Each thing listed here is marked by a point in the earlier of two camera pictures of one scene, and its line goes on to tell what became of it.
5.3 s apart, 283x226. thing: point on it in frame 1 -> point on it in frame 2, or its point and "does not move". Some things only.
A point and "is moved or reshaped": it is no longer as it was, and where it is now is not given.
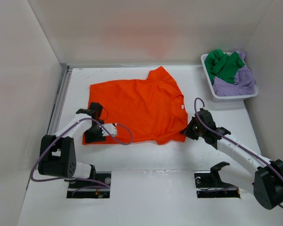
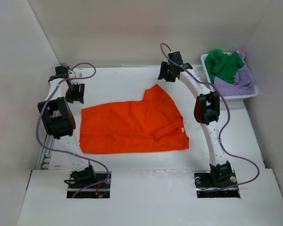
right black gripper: x=187 y=130 -> x=162 y=74
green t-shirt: x=223 y=67 does not move
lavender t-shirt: x=244 y=82 does not move
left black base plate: x=98 y=187 does not move
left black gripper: x=89 y=138 -> x=79 y=96
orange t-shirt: x=152 y=110 is moved or reshaped
